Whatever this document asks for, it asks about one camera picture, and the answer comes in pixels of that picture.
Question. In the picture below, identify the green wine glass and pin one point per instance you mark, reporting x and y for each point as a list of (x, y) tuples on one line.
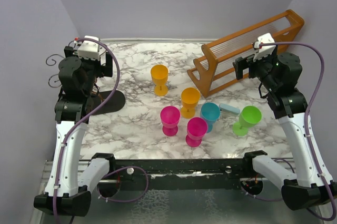
[(249, 117)]

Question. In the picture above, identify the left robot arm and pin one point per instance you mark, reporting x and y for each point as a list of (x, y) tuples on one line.
[(67, 193)]

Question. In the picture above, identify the black base frame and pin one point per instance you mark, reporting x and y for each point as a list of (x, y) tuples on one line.
[(179, 174)]

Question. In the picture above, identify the pink wine glass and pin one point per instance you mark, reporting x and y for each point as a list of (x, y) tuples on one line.
[(196, 130), (170, 117)]

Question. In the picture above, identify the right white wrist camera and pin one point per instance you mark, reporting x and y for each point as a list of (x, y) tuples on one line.
[(262, 46)]

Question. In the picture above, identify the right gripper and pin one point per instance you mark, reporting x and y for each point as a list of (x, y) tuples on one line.
[(241, 64)]

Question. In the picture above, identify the light blue eraser block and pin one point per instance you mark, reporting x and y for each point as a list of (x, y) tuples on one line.
[(228, 109)]

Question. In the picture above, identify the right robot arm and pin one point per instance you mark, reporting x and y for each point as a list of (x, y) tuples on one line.
[(311, 185)]

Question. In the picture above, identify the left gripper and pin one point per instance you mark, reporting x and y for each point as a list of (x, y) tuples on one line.
[(102, 70)]

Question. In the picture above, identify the metal wine glass rack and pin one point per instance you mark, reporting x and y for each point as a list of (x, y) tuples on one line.
[(110, 101)]

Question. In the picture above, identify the blue wine glass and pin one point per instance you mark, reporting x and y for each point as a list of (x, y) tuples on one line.
[(210, 112)]

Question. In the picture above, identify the yellow wine glass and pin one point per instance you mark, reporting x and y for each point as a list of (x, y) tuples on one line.
[(159, 74), (190, 98)]

